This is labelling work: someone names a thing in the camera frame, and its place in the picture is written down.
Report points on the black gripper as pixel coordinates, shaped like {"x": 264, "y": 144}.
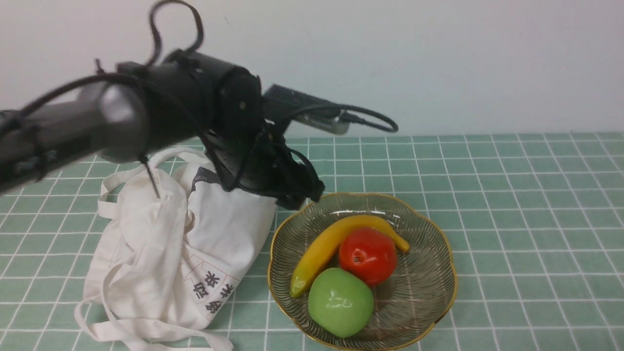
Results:
{"x": 263, "y": 165}

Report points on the yellow banana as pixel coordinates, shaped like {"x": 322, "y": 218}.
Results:
{"x": 321, "y": 251}

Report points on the white cloth tote bag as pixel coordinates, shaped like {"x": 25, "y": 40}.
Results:
{"x": 176, "y": 247}

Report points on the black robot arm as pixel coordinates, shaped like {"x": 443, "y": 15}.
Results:
{"x": 138, "y": 110}

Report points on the gold-rimmed glass fruit bowl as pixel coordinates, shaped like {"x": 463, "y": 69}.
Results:
{"x": 409, "y": 305}

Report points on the red apple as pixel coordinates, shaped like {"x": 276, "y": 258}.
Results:
{"x": 369, "y": 255}

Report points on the green apple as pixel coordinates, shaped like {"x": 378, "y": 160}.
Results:
{"x": 340, "y": 303}

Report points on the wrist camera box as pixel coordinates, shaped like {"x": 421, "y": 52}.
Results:
{"x": 282, "y": 105}

